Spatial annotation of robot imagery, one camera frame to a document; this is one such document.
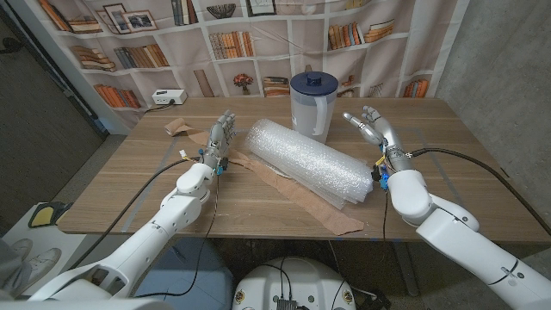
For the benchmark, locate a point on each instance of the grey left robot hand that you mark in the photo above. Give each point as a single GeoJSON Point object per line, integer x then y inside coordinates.
{"type": "Point", "coordinates": [219, 138]}

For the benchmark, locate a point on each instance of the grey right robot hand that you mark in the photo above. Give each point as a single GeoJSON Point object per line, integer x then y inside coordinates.
{"type": "Point", "coordinates": [389, 138]}

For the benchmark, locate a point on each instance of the translucent pitcher with navy lid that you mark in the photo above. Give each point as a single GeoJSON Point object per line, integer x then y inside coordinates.
{"type": "Point", "coordinates": [305, 109]}

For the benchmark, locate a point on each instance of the tan adhesive wrap strip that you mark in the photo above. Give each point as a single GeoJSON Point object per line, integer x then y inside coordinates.
{"type": "Point", "coordinates": [310, 202]}

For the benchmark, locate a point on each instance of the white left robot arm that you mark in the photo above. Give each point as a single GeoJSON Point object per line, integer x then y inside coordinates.
{"type": "Point", "coordinates": [168, 224]}

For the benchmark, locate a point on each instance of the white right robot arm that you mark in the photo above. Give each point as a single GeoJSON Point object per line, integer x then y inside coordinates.
{"type": "Point", "coordinates": [456, 241]}

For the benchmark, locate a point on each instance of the clear bubble wrap roll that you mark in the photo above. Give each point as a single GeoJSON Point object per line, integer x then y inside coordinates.
{"type": "Point", "coordinates": [310, 163]}

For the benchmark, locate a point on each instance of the white power strip box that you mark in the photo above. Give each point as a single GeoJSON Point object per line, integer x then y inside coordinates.
{"type": "Point", "coordinates": [169, 96]}

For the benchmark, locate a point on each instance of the printed bookshelf backdrop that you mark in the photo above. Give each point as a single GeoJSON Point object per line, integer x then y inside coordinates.
{"type": "Point", "coordinates": [275, 64]}

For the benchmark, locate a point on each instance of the grey metal table leg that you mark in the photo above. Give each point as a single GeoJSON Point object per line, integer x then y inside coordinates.
{"type": "Point", "coordinates": [406, 267]}

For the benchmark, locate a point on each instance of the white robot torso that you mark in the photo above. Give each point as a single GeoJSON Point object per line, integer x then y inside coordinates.
{"type": "Point", "coordinates": [297, 284]}

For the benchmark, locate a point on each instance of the yellow and black pad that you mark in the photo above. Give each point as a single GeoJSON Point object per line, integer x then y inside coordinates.
{"type": "Point", "coordinates": [43, 215]}

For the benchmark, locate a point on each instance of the white sneaker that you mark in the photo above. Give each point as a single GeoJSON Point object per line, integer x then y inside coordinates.
{"type": "Point", "coordinates": [43, 262]}
{"type": "Point", "coordinates": [20, 247]}

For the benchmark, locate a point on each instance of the person in grey clothing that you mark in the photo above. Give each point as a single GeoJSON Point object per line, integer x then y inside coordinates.
{"type": "Point", "coordinates": [8, 271]}

